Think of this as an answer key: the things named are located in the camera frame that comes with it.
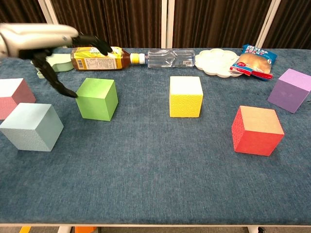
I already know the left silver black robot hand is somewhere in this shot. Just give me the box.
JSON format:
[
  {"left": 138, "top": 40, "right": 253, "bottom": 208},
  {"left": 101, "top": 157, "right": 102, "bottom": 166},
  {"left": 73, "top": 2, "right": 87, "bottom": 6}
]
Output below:
[{"left": 0, "top": 23, "right": 114, "bottom": 98}]

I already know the pink foam cube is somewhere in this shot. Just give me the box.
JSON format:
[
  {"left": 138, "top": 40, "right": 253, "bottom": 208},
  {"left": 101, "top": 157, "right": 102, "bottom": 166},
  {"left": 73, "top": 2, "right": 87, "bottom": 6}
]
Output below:
[{"left": 0, "top": 78, "right": 36, "bottom": 120}]

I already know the green foam cube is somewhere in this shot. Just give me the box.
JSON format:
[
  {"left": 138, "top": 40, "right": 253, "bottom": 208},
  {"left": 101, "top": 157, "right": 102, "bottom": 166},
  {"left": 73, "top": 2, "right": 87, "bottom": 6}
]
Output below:
[{"left": 75, "top": 77, "right": 119, "bottom": 121}]

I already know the light blue foam cube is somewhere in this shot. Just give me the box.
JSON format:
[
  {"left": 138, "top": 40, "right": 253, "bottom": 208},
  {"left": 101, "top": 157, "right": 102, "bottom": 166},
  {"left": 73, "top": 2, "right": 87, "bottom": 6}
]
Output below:
[{"left": 0, "top": 102, "right": 64, "bottom": 152}]

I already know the yellow foam cube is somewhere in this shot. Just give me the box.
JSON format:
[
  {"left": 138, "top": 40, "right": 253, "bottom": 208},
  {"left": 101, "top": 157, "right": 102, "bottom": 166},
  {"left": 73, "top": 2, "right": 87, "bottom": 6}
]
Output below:
[{"left": 169, "top": 76, "right": 204, "bottom": 118}]

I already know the red foam cube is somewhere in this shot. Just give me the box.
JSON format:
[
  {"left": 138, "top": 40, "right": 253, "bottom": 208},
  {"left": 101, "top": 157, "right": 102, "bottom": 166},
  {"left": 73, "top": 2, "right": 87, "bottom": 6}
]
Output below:
[{"left": 231, "top": 105, "right": 285, "bottom": 156}]

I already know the light green plastic dustpan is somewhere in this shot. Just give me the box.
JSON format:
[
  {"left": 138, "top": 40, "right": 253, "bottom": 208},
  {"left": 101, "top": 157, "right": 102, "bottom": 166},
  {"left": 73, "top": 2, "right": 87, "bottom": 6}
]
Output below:
[{"left": 30, "top": 52, "right": 73, "bottom": 80}]

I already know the tea bottle yellow label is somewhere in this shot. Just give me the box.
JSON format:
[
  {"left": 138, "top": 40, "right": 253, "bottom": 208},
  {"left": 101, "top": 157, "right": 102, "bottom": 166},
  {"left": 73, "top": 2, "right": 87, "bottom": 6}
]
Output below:
[{"left": 70, "top": 46, "right": 146, "bottom": 71}]

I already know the clear plastic water bottle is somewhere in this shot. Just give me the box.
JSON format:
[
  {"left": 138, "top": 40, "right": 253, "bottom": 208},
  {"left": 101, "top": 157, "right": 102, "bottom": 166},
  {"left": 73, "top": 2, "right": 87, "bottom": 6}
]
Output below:
[{"left": 145, "top": 49, "right": 196, "bottom": 68}]

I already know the blue tablecloth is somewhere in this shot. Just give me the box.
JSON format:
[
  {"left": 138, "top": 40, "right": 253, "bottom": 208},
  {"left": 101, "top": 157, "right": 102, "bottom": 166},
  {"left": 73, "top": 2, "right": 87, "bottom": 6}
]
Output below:
[{"left": 0, "top": 47, "right": 311, "bottom": 224}]

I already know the white flower-shaped paint palette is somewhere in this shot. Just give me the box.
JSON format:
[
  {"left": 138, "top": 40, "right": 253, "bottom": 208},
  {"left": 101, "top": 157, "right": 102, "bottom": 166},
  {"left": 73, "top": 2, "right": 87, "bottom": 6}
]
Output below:
[{"left": 195, "top": 48, "right": 243, "bottom": 78}]

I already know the orange object under table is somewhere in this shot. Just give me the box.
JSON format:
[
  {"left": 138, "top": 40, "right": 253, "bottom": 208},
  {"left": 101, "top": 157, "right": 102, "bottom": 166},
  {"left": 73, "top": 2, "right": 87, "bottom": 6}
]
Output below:
[{"left": 74, "top": 226, "right": 97, "bottom": 233}]

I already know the blue red snack bag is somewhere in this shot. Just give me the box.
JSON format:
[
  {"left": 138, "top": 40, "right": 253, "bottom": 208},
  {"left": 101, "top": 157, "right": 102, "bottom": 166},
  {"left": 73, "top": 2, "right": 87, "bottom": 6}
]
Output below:
[{"left": 229, "top": 44, "right": 278, "bottom": 81}]

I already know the purple foam cube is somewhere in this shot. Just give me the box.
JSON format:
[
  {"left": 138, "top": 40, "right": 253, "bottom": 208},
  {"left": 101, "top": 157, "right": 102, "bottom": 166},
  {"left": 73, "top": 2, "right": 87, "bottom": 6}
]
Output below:
[{"left": 267, "top": 68, "right": 311, "bottom": 114}]

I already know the white table frame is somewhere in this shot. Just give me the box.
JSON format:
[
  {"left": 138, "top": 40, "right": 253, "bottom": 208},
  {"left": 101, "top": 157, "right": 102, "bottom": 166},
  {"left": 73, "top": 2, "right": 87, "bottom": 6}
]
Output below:
[{"left": 0, "top": 222, "right": 311, "bottom": 233}]

